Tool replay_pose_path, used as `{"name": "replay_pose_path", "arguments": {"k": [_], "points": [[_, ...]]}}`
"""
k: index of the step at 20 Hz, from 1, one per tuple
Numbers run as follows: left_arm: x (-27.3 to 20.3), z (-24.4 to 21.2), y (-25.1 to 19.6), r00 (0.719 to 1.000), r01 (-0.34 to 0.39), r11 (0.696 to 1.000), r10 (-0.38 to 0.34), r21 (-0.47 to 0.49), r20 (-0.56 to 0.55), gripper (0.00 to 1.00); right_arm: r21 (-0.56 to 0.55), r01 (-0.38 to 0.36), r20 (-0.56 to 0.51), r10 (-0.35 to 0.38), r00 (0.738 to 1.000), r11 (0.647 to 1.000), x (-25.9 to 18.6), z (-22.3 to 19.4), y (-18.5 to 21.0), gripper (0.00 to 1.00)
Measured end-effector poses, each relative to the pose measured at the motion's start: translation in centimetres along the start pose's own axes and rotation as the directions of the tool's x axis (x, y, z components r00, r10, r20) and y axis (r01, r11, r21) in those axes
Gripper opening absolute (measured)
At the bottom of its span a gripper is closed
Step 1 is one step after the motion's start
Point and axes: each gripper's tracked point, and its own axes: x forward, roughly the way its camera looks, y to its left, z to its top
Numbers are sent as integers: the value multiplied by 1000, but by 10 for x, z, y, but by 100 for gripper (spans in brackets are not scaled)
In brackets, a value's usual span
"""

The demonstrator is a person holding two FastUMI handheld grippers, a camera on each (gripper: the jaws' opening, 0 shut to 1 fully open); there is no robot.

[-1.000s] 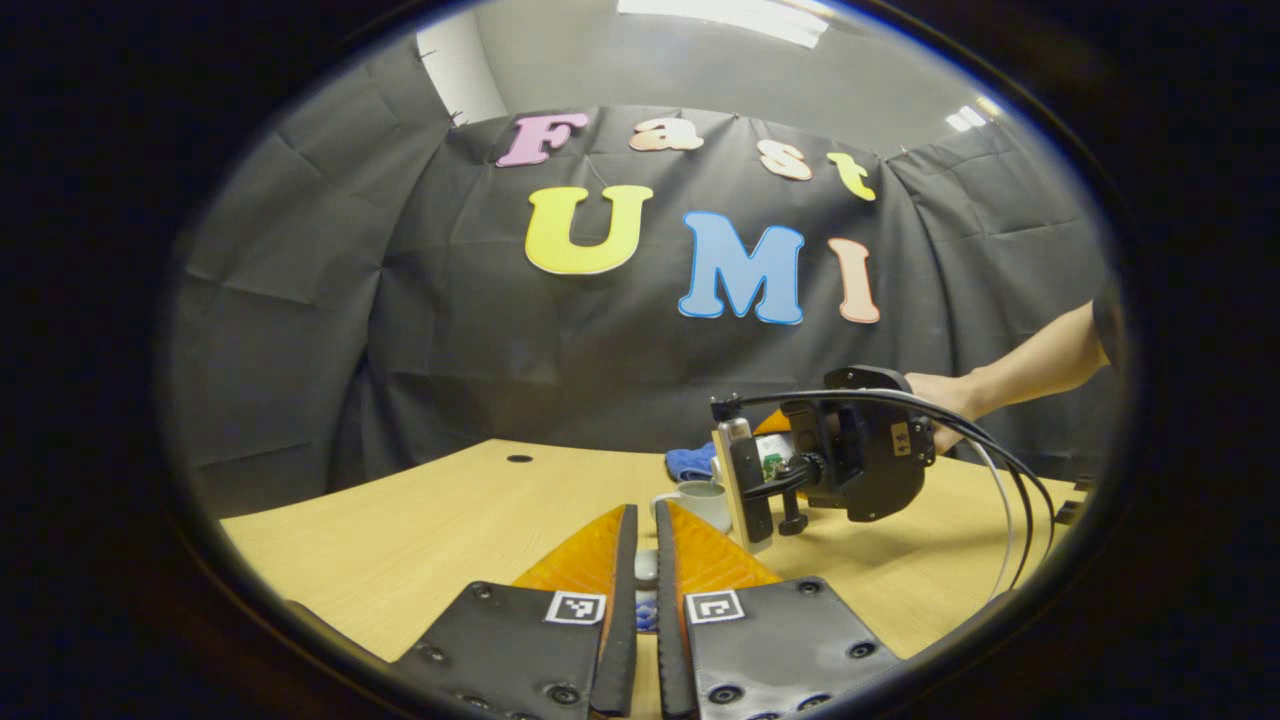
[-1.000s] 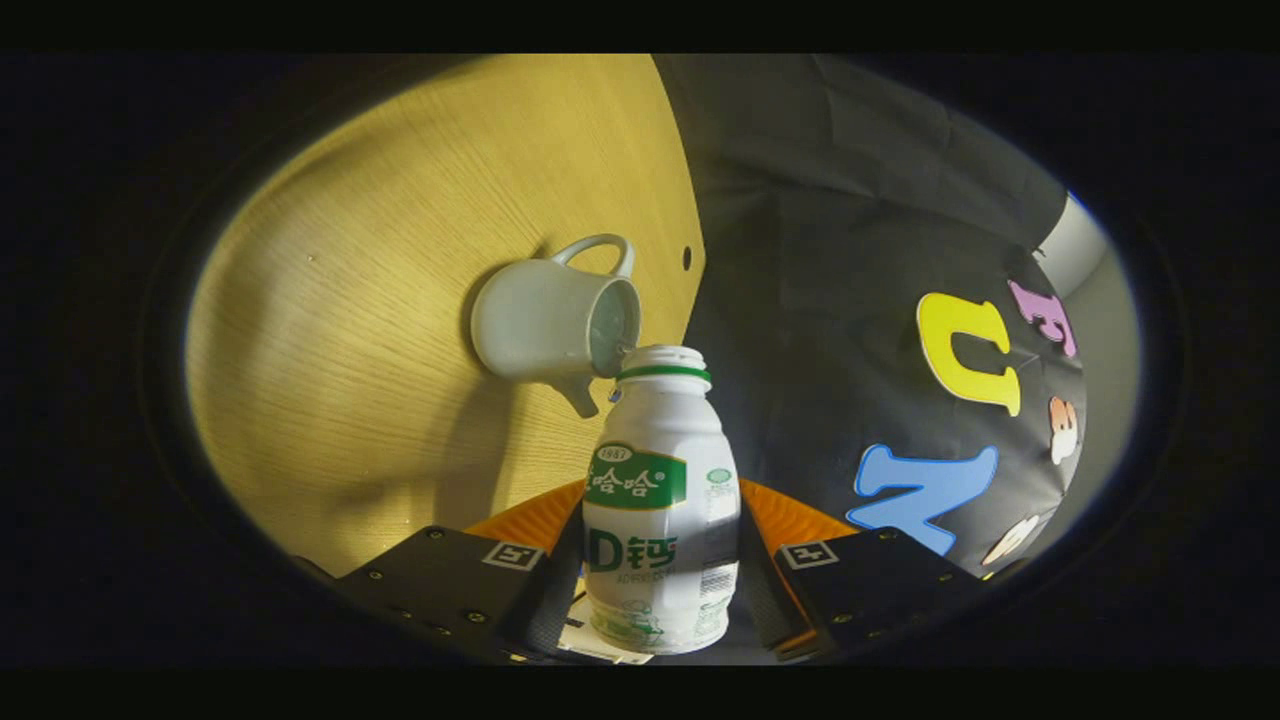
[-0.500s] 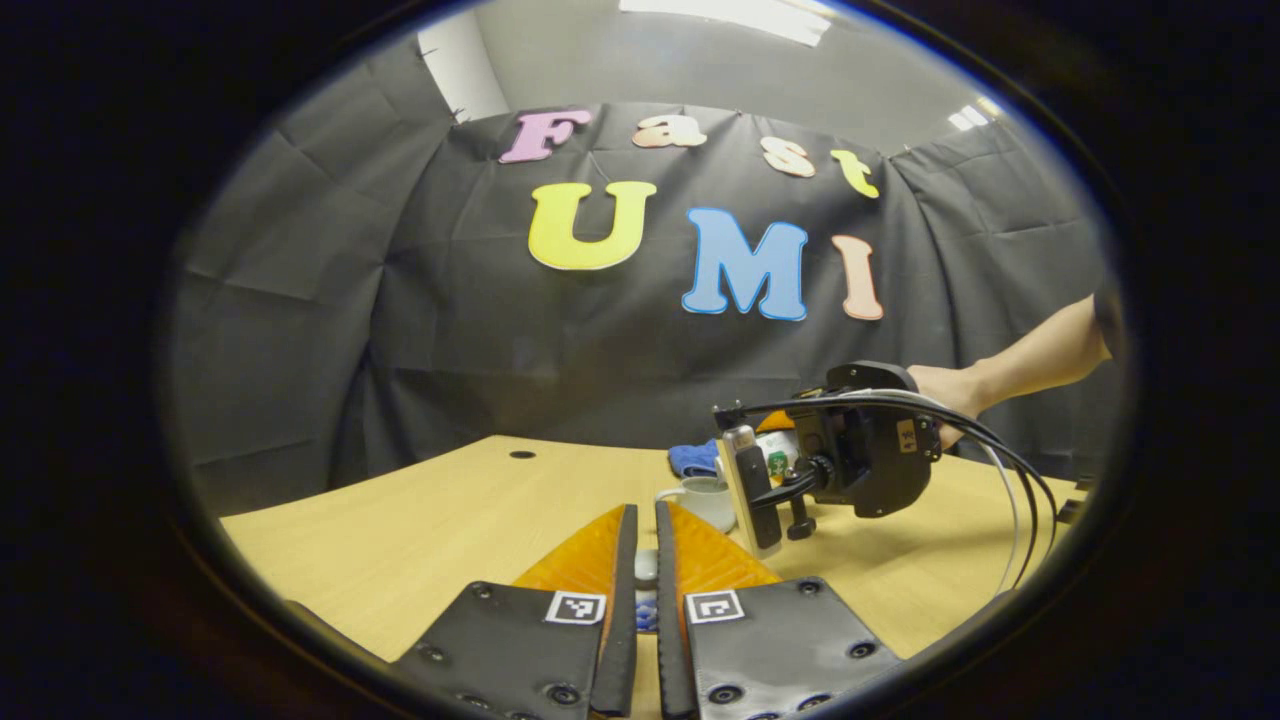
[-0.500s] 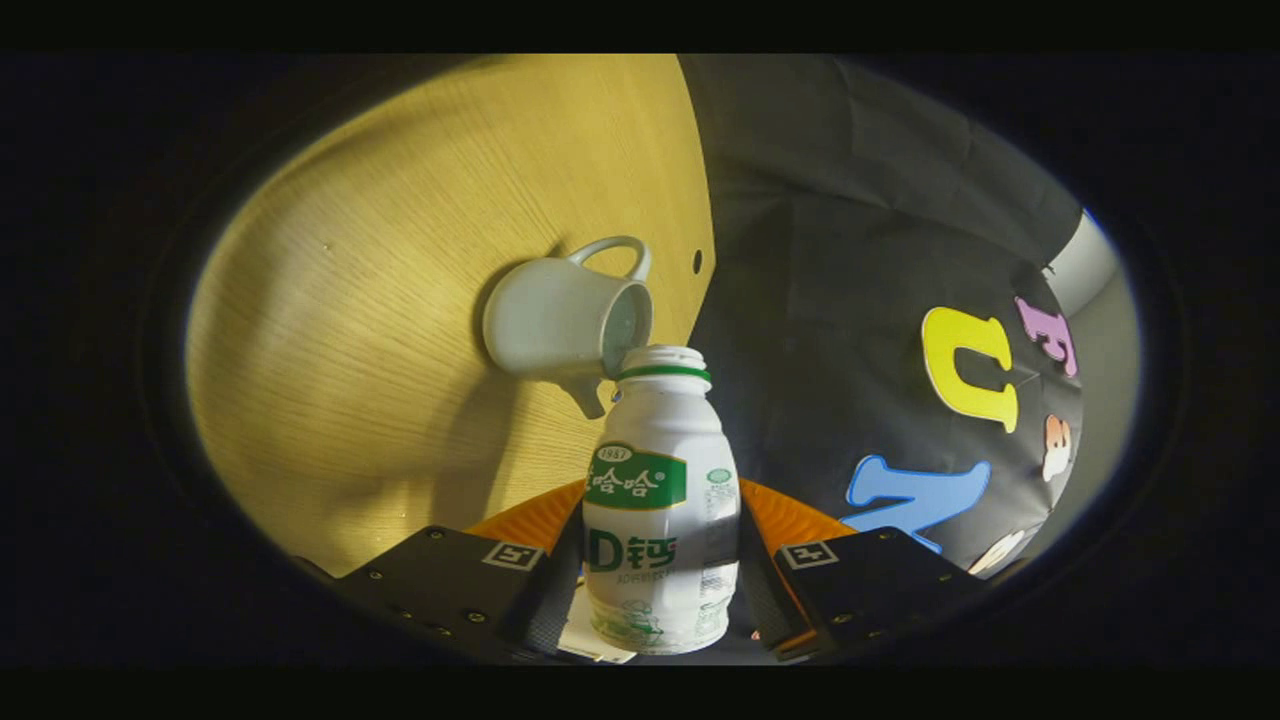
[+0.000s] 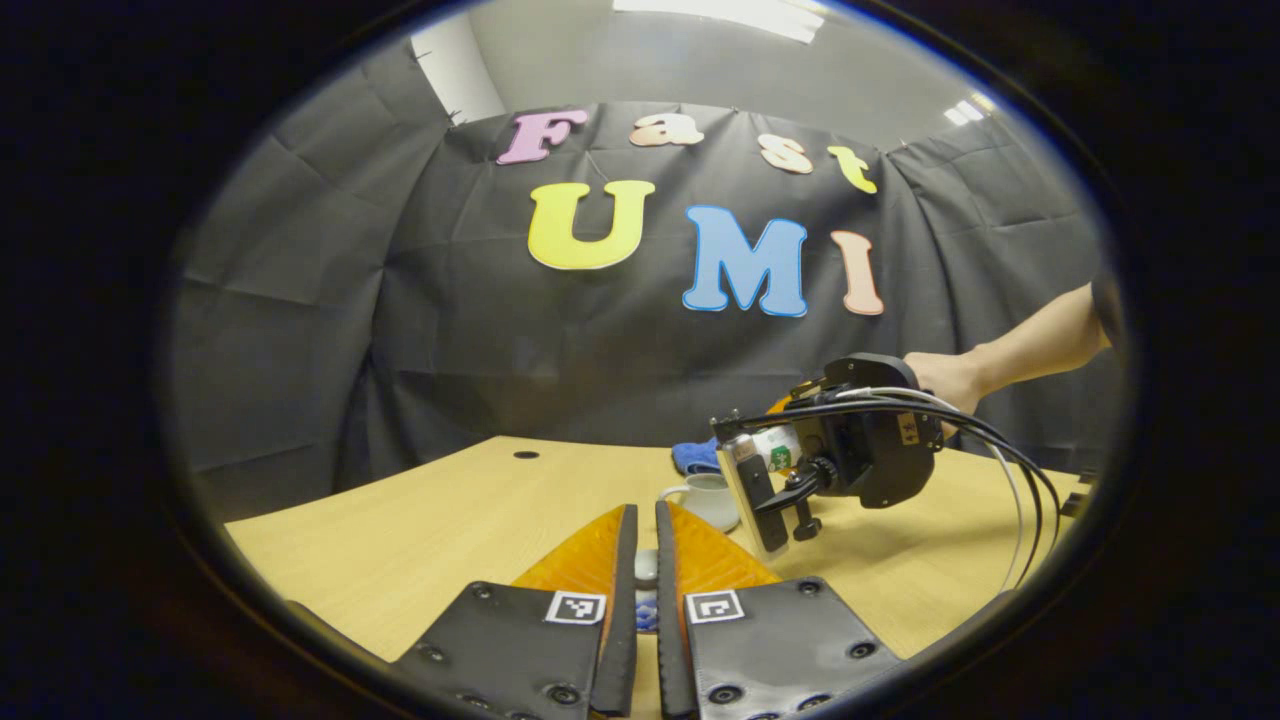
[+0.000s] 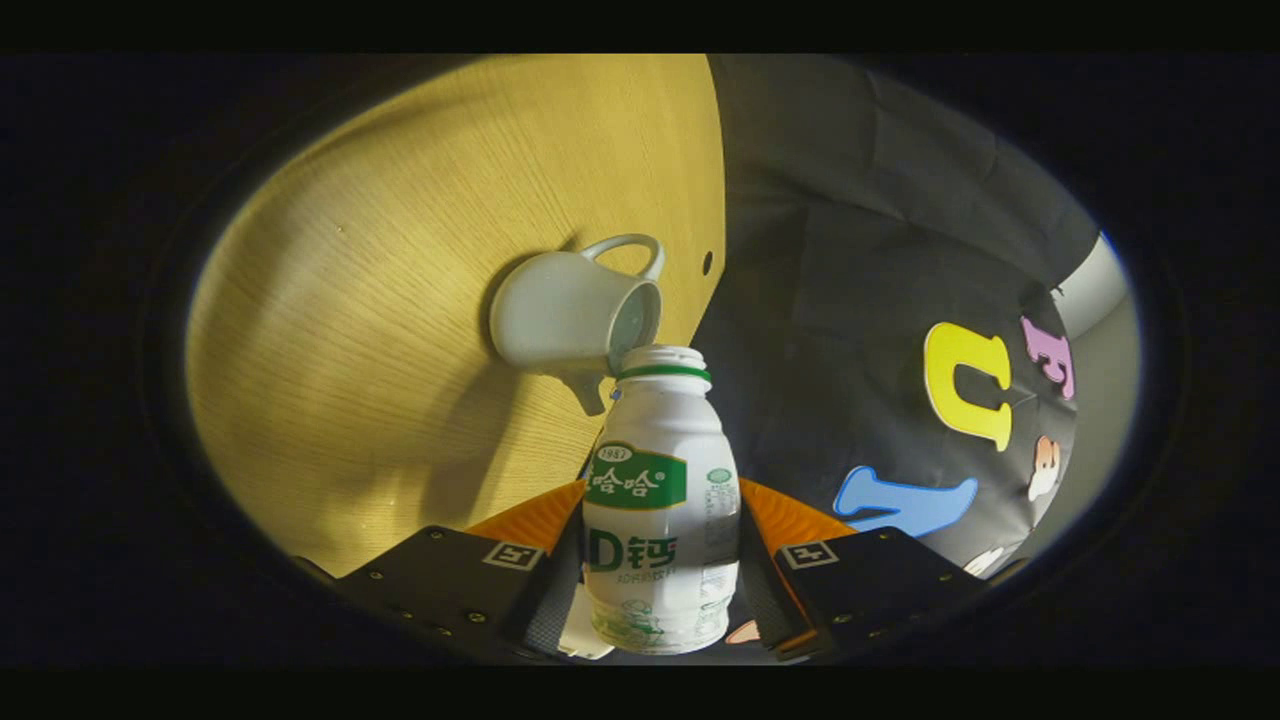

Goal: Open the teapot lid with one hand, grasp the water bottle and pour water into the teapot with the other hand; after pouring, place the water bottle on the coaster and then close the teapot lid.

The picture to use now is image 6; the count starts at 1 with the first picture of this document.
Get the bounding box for white green-label water bottle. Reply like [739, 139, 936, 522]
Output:
[582, 345, 743, 656]

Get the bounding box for white ceramic teacup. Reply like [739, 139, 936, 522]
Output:
[488, 234, 666, 416]

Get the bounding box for black backdrop cloth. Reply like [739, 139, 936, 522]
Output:
[690, 55, 1111, 601]

